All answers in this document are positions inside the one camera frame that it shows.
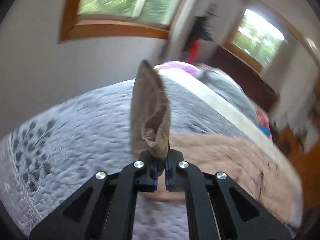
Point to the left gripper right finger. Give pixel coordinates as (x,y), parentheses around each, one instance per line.
(218,207)

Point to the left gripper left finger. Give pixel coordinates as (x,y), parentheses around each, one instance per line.
(104,207)

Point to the beige quilted jacket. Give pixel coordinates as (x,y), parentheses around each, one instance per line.
(225,159)

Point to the grey floral bedspread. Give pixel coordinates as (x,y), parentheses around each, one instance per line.
(51,155)

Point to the blue object on bed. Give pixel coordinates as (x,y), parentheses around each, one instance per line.
(266,131)

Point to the red patterned pillow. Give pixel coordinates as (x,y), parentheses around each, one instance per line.
(262,117)

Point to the wooden wardrobe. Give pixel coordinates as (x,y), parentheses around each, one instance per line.
(299,141)

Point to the grey pillow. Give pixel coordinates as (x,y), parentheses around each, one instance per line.
(223,85)

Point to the dark wooden headboard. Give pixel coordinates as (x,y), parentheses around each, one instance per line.
(249,80)

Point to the purple blanket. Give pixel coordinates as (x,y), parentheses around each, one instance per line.
(188,68)

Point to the red hanging item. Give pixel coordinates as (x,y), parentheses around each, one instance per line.
(193,50)

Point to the white curtain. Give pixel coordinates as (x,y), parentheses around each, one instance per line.
(178,31)

